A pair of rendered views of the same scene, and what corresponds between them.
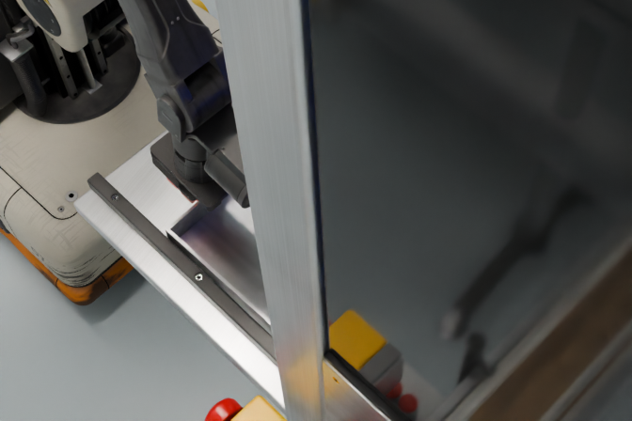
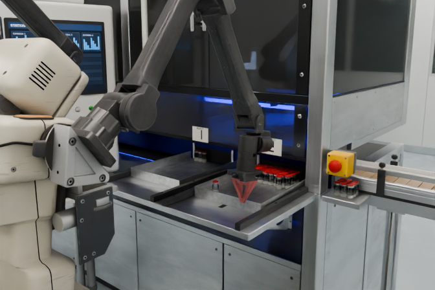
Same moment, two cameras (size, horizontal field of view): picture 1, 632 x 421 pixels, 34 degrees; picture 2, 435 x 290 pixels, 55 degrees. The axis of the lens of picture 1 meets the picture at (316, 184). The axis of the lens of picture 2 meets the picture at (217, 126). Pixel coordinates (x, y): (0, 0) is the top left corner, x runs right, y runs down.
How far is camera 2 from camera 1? 1.72 m
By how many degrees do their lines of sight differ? 86
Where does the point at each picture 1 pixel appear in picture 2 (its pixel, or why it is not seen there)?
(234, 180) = (268, 138)
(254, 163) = (330, 22)
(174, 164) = (249, 171)
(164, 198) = (240, 217)
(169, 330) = not seen: outside the picture
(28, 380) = not seen: outside the picture
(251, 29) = not seen: outside the picture
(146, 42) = (251, 96)
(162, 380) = not seen: outside the picture
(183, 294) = (281, 211)
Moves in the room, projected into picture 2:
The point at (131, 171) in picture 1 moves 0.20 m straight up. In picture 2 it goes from (228, 224) to (228, 155)
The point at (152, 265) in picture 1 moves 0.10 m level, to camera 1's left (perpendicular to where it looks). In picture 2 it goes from (272, 217) to (282, 231)
